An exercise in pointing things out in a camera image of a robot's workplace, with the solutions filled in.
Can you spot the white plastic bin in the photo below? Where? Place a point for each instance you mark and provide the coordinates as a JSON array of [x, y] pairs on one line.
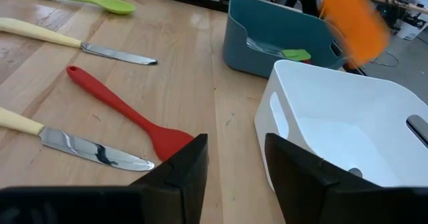
[[334, 97]]

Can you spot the white background box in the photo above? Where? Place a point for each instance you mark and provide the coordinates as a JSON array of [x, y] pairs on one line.
[[409, 30]]

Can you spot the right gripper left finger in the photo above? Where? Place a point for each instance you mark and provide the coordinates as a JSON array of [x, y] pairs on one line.
[[190, 177]]

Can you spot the teal plastic bin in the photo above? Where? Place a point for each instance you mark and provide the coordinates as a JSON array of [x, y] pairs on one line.
[[267, 20]]

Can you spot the red silicone spoon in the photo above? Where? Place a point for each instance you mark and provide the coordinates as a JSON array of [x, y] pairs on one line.
[[117, 105]]

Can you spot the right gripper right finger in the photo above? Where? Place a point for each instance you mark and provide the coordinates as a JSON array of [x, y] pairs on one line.
[[294, 184]]

